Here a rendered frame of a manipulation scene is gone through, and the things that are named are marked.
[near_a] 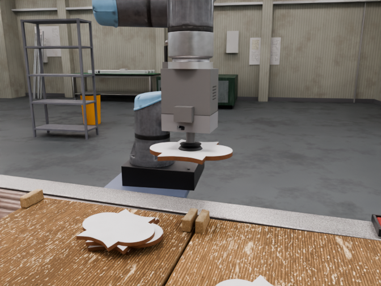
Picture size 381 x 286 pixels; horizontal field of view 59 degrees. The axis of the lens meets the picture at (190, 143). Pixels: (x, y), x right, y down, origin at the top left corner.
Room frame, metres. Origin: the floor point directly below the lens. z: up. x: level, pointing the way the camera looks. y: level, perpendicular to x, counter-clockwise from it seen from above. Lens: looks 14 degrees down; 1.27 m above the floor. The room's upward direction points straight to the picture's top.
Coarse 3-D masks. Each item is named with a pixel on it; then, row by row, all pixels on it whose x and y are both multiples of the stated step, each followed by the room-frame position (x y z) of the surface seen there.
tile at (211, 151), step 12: (156, 144) 0.61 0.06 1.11; (168, 144) 0.61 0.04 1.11; (204, 144) 0.61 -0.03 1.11; (216, 144) 0.61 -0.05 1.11; (168, 156) 0.53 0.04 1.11; (180, 156) 0.53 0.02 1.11; (192, 156) 0.53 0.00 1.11; (204, 156) 0.53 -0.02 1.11; (216, 156) 0.53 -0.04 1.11; (228, 156) 0.55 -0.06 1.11
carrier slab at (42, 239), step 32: (0, 224) 0.64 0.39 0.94; (32, 224) 0.64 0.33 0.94; (64, 224) 0.64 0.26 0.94; (160, 224) 0.64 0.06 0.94; (0, 256) 0.52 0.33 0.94; (32, 256) 0.52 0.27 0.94; (64, 256) 0.52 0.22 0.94; (96, 256) 0.52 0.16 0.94; (128, 256) 0.52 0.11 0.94; (160, 256) 0.52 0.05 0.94
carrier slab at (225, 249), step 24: (192, 240) 0.58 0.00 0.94; (216, 240) 0.58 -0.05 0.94; (240, 240) 0.58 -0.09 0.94; (264, 240) 0.58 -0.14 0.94; (288, 240) 0.58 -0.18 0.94; (312, 240) 0.58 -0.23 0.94; (336, 240) 0.58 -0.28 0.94; (360, 240) 0.58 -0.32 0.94; (192, 264) 0.50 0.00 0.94; (216, 264) 0.50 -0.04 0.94; (240, 264) 0.50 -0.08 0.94; (264, 264) 0.50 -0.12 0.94; (288, 264) 0.50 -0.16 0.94; (312, 264) 0.50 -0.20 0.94; (336, 264) 0.50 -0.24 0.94; (360, 264) 0.50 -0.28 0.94
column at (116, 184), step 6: (120, 174) 1.15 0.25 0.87; (114, 180) 1.08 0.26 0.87; (120, 180) 1.08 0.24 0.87; (108, 186) 1.03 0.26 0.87; (114, 186) 1.03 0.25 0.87; (120, 186) 1.03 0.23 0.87; (126, 186) 1.03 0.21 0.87; (144, 192) 0.98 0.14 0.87; (150, 192) 0.98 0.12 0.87; (156, 192) 0.98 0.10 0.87; (162, 192) 0.98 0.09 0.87; (168, 192) 0.98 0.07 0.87; (174, 192) 0.98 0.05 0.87; (180, 192) 0.98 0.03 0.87; (186, 192) 0.98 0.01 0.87
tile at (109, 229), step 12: (96, 216) 0.61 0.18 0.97; (108, 216) 0.61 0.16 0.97; (120, 216) 0.61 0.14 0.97; (132, 216) 0.61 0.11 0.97; (84, 228) 0.56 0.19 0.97; (96, 228) 0.56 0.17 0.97; (108, 228) 0.56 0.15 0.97; (120, 228) 0.56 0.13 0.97; (132, 228) 0.56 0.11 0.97; (144, 228) 0.56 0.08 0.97; (96, 240) 0.53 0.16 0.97; (108, 240) 0.52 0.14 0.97; (120, 240) 0.52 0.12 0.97; (132, 240) 0.52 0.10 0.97; (144, 240) 0.52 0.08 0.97
